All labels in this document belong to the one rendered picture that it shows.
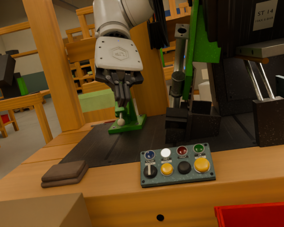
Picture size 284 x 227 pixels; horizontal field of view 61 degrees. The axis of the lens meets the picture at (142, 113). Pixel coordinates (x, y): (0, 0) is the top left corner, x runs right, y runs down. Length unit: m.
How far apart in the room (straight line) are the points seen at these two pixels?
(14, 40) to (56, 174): 12.07
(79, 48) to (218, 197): 0.92
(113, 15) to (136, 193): 0.41
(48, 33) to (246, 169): 0.94
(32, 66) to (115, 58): 11.79
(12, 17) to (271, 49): 12.36
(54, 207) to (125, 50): 0.35
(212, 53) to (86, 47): 0.68
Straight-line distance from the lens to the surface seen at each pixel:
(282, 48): 0.51
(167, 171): 0.49
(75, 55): 1.21
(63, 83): 1.15
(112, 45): 0.56
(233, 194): 0.52
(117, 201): 0.54
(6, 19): 12.80
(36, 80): 12.28
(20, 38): 12.47
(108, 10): 0.64
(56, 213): 0.47
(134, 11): 0.62
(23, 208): 0.53
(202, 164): 0.49
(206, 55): 0.67
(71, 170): 0.62
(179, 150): 0.52
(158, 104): 1.06
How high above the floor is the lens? 1.17
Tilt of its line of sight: 14 degrees down
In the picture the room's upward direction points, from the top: 12 degrees counter-clockwise
